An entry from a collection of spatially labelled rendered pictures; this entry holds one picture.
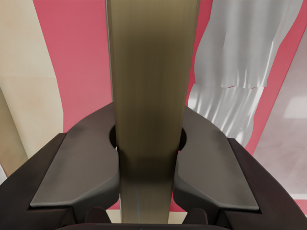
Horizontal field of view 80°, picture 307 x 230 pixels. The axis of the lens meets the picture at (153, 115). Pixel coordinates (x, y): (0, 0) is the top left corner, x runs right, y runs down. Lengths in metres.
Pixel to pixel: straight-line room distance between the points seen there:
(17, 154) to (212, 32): 0.23
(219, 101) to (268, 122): 0.07
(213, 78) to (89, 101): 0.12
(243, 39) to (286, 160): 0.17
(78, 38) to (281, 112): 0.21
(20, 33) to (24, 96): 0.06
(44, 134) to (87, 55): 0.11
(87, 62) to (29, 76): 0.06
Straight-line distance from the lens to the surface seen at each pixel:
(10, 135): 0.24
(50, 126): 0.23
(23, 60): 0.21
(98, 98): 0.19
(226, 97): 0.19
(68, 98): 0.20
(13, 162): 0.25
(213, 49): 0.18
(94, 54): 0.18
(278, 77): 0.22
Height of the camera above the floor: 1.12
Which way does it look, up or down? 60 degrees down
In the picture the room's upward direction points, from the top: 178 degrees clockwise
